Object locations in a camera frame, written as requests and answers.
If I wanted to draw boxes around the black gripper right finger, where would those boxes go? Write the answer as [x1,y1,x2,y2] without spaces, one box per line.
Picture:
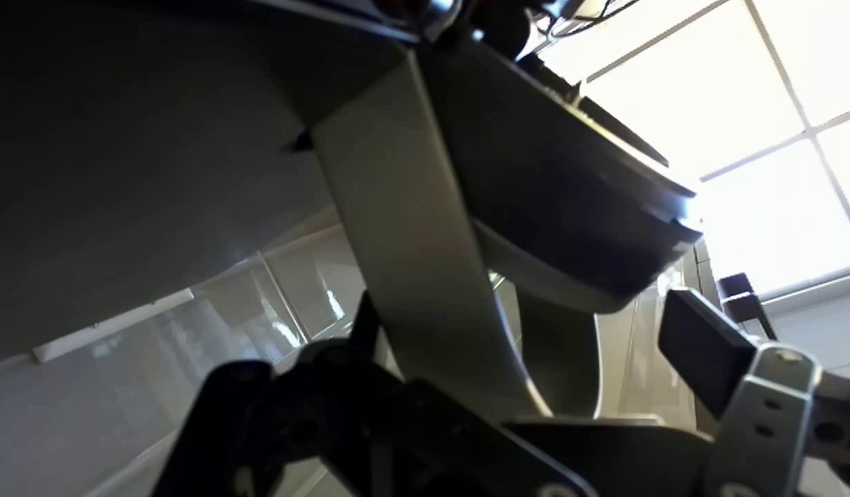
[658,285,850,497]

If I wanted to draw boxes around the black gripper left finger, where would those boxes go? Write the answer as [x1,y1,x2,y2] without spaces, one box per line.
[151,290,600,497]

